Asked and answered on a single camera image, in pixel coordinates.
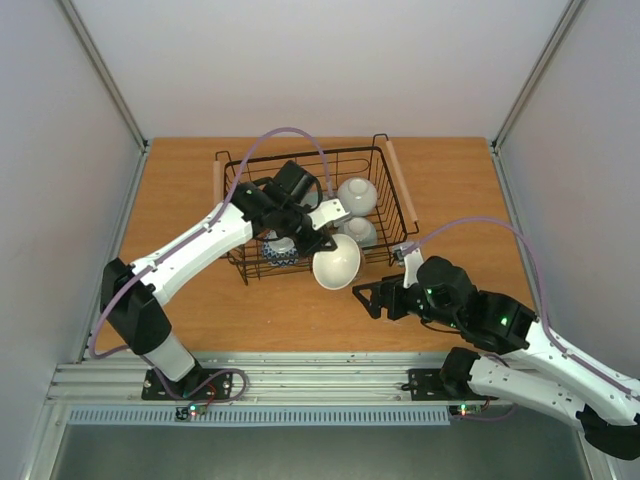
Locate left small circuit board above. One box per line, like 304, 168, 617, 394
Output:
174, 404, 207, 421

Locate aluminium rail frame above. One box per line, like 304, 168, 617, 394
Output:
44, 319, 551, 406

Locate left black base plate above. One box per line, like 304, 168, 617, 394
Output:
141, 368, 239, 401

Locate blue slotted cable duct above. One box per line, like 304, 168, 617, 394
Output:
67, 406, 450, 428

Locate red patterned bowl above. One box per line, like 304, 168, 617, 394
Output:
262, 230, 299, 267

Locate white ceramic bowl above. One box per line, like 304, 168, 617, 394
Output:
338, 177, 378, 217

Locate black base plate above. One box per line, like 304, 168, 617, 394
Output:
141, 368, 239, 401
401, 368, 495, 402

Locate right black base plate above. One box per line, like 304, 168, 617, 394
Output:
401, 368, 495, 402

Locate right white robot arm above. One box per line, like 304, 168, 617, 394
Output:
352, 256, 639, 460

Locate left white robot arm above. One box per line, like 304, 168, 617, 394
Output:
100, 161, 346, 398

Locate small circuit board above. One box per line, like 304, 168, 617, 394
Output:
174, 404, 207, 421
449, 403, 484, 417

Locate black wire dish rack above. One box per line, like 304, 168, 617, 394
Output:
212, 132, 421, 287

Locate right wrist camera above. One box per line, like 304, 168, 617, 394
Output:
392, 242, 424, 289

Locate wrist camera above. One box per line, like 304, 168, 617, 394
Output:
392, 242, 424, 289
308, 198, 350, 230

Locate plain white bottom bowl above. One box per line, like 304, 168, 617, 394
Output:
312, 234, 361, 290

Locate celadon green bowl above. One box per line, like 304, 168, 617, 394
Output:
301, 190, 319, 209
342, 217, 378, 248

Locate right small circuit board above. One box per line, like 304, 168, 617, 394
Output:
449, 403, 484, 417

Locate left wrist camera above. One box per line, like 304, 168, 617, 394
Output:
308, 198, 350, 230

